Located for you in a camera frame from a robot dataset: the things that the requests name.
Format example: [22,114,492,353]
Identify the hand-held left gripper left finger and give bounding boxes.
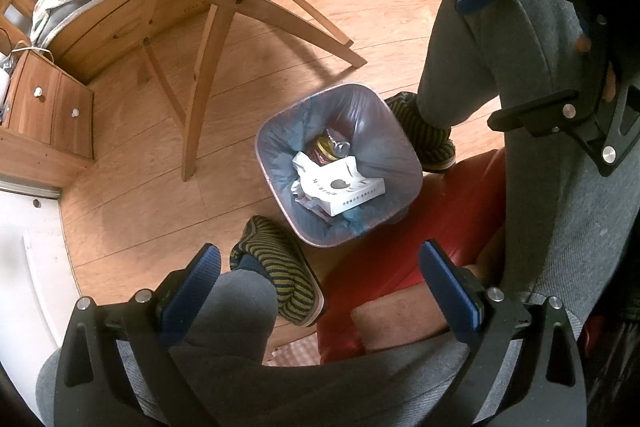
[52,243,223,427]

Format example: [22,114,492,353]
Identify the person's right leg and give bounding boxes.
[416,0,640,339]

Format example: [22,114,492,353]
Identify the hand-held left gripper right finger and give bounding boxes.
[418,239,587,427]

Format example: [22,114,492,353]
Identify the wooden nightstand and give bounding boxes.
[0,49,96,188]

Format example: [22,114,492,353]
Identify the lined trash bin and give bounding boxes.
[255,83,425,249]

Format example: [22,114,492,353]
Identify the striped right slipper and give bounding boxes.
[384,91,457,174]

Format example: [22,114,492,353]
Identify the red seat cushion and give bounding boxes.
[316,149,509,364]

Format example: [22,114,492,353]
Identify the person's leg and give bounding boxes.
[416,0,640,339]
[36,269,482,427]

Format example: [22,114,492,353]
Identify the white door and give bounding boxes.
[0,179,84,409]

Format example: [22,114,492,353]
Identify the striped left slipper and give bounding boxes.
[228,215,327,328]

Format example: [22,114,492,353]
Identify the white cable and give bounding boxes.
[0,27,57,64]

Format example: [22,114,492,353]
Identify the striped slipper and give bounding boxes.
[384,91,457,174]
[228,215,327,328]

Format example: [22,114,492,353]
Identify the person's right hand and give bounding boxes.
[574,32,621,104]

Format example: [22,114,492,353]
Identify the checkered floor mat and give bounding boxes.
[262,335,322,366]

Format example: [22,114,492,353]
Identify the person's left leg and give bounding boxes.
[36,269,482,427]

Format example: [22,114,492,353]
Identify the white printed box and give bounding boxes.
[299,156,387,218]

